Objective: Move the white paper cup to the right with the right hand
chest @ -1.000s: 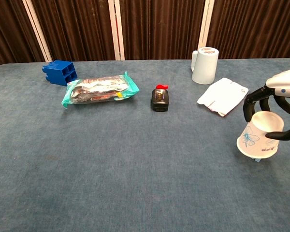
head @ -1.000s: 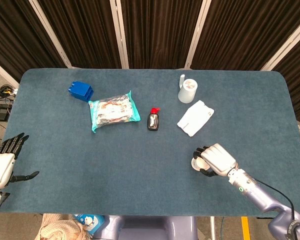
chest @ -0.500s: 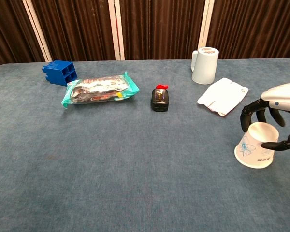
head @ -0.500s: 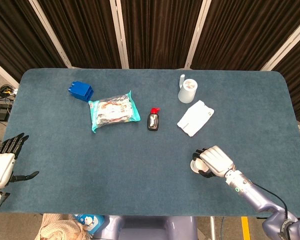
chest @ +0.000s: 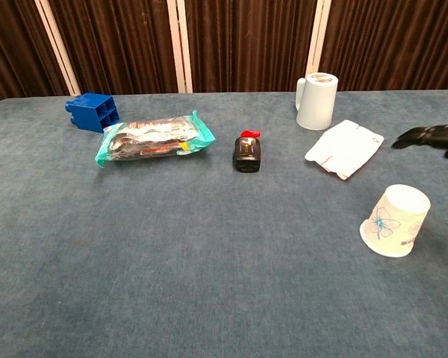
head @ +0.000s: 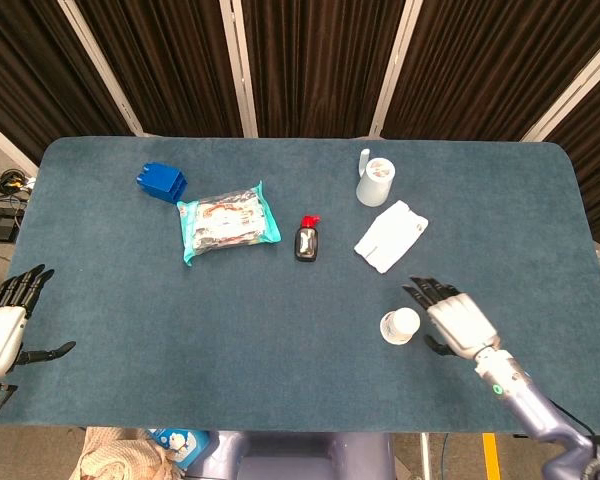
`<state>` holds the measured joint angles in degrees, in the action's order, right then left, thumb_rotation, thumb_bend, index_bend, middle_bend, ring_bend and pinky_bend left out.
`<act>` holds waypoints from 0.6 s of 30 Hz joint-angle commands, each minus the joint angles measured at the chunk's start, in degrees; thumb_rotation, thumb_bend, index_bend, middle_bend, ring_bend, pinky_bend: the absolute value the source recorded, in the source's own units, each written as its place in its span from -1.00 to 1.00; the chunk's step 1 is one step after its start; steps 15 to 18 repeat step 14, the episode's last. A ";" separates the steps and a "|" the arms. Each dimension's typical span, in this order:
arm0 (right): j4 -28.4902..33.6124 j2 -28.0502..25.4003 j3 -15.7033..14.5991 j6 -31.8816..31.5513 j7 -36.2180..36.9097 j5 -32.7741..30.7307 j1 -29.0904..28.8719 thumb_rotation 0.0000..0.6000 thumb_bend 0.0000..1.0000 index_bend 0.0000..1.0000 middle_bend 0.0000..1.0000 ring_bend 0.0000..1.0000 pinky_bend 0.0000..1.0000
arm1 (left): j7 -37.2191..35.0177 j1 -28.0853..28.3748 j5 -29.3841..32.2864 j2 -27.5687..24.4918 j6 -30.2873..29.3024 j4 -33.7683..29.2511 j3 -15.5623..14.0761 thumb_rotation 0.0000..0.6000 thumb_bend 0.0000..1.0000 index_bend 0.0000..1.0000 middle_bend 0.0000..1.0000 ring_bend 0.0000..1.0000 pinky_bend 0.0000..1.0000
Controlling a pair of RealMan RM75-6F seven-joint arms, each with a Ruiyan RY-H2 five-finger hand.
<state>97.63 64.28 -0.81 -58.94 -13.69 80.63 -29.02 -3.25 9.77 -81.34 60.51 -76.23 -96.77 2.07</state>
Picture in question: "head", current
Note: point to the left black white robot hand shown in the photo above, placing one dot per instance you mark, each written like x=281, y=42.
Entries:
x=0, y=340

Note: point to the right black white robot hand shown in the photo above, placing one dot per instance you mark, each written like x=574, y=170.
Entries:
x=460, y=322

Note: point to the white paper cup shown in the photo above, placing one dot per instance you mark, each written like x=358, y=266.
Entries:
x=399, y=326

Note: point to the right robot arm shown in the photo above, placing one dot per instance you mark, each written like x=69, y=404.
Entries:
x=530, y=405

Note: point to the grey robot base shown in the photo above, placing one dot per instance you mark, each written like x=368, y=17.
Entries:
x=290, y=457

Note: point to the white folded cloth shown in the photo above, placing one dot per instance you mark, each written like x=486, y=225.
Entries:
x=390, y=236

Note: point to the yellow floor tape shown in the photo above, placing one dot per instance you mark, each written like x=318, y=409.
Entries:
x=491, y=457

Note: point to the white table leg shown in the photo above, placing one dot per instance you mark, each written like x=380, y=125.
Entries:
x=425, y=457

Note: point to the light blue mug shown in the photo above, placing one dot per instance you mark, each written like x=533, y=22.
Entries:
x=375, y=182

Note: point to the beige knitted cloth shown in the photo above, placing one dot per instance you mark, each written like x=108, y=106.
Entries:
x=115, y=457

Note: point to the soy sauce bottle red cap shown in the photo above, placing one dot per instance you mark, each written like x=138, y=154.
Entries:
x=306, y=242

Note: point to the blue printed package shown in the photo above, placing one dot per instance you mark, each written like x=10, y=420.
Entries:
x=180, y=445

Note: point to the blue plastic block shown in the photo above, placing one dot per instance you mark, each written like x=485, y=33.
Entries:
x=161, y=181

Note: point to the teal clear snack packet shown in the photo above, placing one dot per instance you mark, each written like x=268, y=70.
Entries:
x=227, y=222

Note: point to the white partition post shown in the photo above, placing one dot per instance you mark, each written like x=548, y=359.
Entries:
x=395, y=65
x=575, y=90
x=102, y=65
x=240, y=65
x=7, y=142

